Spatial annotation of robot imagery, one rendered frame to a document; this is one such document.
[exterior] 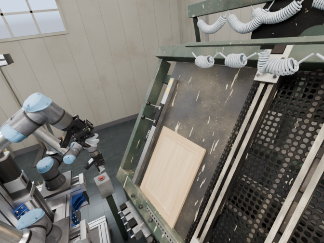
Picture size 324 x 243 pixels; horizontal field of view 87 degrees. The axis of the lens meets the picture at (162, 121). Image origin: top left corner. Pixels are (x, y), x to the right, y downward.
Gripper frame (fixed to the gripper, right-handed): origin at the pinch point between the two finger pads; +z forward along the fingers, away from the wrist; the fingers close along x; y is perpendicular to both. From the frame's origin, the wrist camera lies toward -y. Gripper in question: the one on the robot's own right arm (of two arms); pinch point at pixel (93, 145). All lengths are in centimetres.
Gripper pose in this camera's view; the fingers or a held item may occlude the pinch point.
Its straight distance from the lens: 93.5
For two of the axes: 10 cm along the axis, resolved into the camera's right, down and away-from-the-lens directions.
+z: 3.5, 5.3, 7.7
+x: -3.7, -6.8, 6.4
